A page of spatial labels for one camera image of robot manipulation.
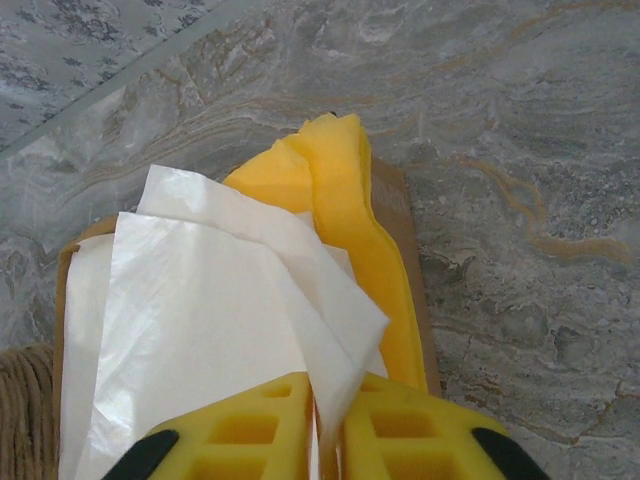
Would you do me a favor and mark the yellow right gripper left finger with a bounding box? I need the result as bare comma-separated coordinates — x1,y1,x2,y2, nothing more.
102,371,314,480

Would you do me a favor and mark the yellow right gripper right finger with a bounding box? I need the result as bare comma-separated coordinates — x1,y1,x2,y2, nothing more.
342,374,551,480

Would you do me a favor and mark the white paper napkin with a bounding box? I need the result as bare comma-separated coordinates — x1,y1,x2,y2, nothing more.
74,210,392,480

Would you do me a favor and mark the stack of pulp cup carriers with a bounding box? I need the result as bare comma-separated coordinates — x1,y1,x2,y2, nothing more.
0,343,64,480

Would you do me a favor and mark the stack of white napkins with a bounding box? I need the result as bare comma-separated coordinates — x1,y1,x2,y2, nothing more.
62,164,351,480

